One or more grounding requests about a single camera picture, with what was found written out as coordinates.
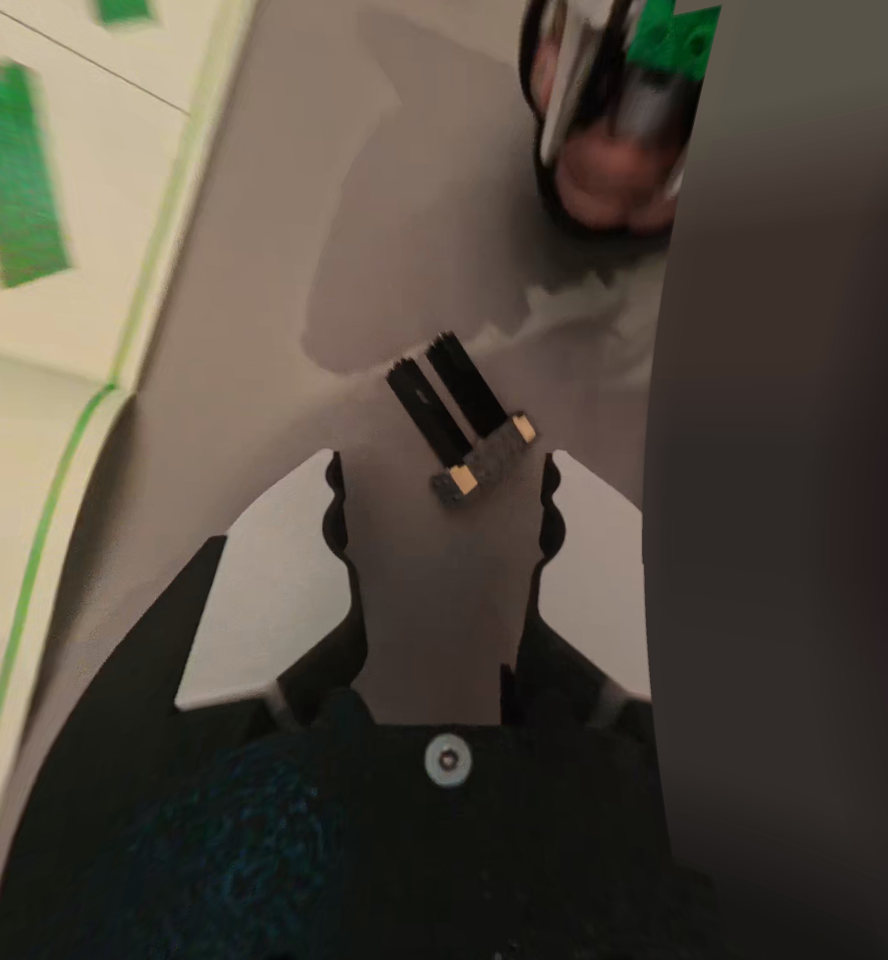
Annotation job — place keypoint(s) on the green red brick assembly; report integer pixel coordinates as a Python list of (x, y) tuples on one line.
[(672, 37)]

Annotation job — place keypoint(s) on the brick instruction booklet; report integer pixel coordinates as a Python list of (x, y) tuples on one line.
[(46, 337)]

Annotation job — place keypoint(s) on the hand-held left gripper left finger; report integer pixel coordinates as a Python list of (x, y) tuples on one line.
[(271, 592)]

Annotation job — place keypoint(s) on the grey brick base black beams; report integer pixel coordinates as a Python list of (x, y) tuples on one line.
[(462, 420)]

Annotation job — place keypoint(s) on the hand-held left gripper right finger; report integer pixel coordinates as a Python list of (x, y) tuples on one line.
[(601, 585)]

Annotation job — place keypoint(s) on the person's right hand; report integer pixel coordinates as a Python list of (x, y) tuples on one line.
[(612, 184)]

